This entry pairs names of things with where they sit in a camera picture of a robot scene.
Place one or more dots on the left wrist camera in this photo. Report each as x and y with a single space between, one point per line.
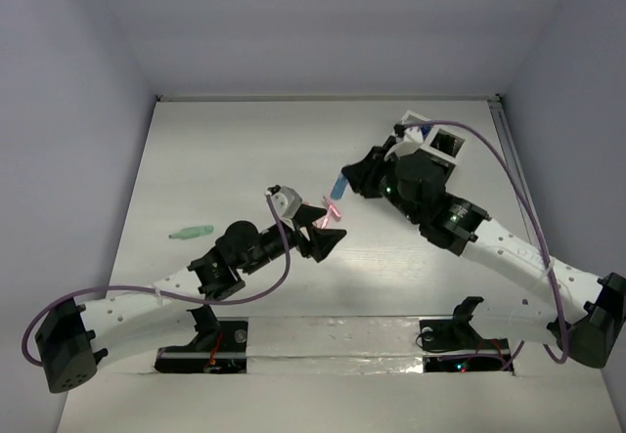
286 201

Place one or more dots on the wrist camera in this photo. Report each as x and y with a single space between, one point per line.
286 201
406 139

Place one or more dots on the green translucent highlighter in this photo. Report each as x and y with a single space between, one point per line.
192 232

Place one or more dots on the black slotted organizer box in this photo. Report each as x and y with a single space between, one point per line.
420 173

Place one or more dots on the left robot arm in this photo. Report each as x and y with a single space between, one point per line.
75 340

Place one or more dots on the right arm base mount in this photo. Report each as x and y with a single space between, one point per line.
450 345

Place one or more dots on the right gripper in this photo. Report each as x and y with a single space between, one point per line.
364 173

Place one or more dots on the pink translucent highlighter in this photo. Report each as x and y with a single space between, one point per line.
332 215

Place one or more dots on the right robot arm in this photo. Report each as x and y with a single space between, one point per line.
578 312

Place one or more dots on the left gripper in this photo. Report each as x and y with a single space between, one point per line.
303 238

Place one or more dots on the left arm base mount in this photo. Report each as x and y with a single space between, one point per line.
218 347

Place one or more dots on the white organizer box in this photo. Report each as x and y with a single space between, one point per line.
442 141

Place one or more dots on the blue translucent highlighter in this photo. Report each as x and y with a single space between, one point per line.
339 187

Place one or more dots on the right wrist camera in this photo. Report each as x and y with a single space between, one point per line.
406 139

